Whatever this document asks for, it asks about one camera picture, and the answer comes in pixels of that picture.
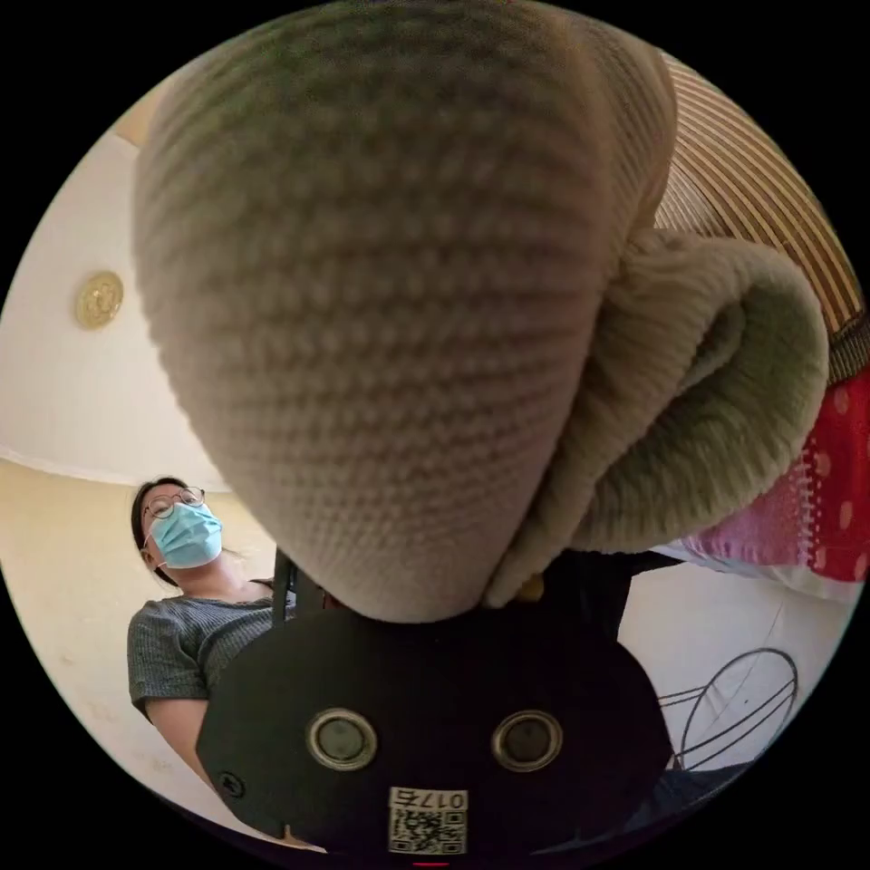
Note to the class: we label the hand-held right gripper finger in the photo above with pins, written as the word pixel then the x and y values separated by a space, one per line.
pixel 531 588

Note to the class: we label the white knit pants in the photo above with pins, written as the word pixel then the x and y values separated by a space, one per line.
pixel 380 326

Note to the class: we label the red and pink dotted quilt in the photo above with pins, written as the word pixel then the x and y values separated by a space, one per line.
pixel 839 489

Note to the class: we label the person's body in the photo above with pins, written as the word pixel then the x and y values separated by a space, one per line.
pixel 178 632

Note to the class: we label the round gold ceiling lamp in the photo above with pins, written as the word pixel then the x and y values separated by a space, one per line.
pixel 99 300

